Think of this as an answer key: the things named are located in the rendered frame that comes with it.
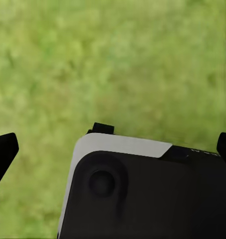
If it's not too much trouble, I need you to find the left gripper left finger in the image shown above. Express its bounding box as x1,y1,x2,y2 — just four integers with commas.
0,132,19,181

